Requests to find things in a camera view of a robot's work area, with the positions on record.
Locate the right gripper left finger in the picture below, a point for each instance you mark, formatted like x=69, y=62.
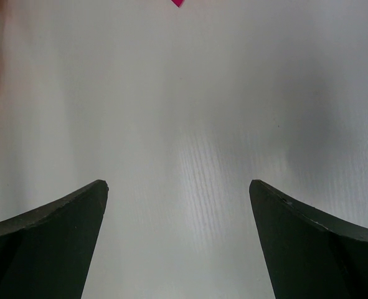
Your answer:
x=47, y=252

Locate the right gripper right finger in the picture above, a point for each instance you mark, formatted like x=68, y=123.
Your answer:
x=309, y=253

